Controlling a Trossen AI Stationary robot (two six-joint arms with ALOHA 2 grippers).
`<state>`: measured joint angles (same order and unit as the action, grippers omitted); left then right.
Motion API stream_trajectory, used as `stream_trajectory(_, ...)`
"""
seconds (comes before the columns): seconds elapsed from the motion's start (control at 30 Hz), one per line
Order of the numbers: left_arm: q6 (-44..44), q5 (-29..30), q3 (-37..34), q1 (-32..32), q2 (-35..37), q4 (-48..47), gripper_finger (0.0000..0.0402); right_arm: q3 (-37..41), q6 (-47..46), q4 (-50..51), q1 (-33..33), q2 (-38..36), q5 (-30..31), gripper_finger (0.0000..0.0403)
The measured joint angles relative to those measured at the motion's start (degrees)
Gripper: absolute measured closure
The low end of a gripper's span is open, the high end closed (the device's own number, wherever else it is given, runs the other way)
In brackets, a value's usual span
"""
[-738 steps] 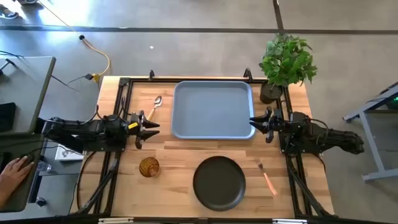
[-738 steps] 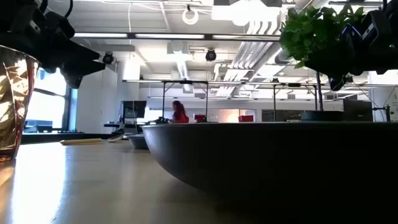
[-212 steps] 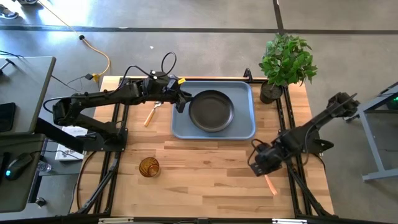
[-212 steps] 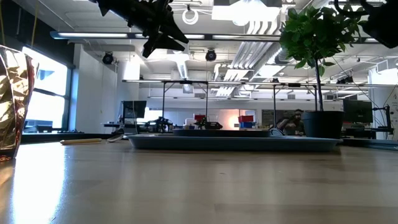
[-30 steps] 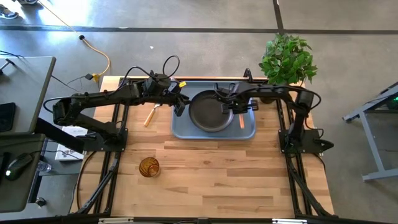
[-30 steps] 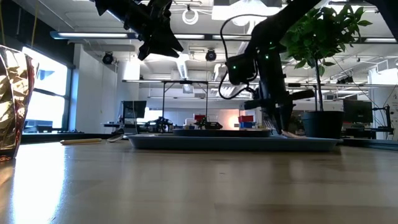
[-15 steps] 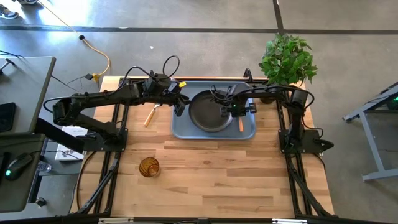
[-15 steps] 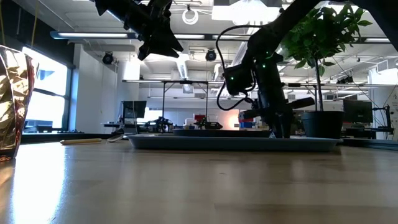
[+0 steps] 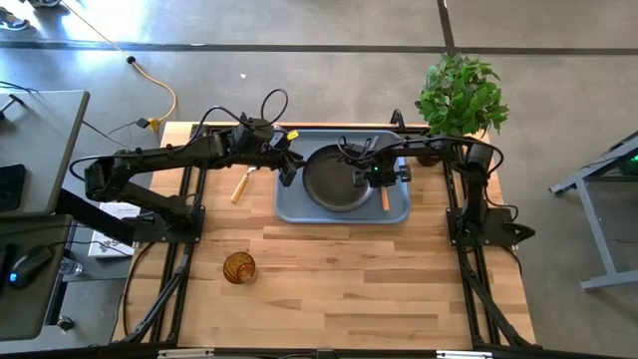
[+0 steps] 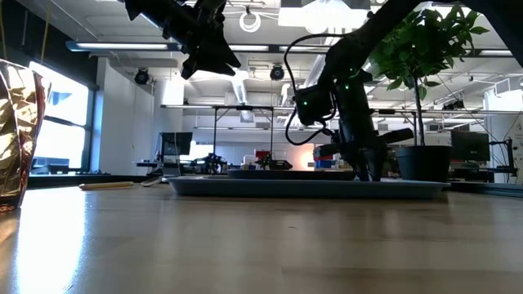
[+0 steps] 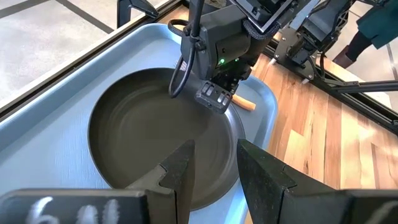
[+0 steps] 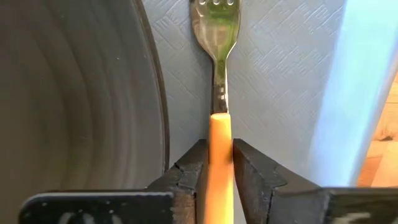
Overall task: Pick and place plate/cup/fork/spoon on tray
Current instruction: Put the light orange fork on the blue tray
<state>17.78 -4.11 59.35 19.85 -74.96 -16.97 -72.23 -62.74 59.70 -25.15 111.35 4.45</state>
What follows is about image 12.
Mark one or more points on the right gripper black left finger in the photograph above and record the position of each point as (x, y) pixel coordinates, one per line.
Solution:
(109, 208)

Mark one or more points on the black round plate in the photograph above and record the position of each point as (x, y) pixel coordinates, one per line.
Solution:
(77, 93)

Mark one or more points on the blue plastic tray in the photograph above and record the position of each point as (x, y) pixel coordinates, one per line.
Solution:
(280, 77)

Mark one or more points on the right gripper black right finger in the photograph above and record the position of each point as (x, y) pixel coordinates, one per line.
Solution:
(295, 205)

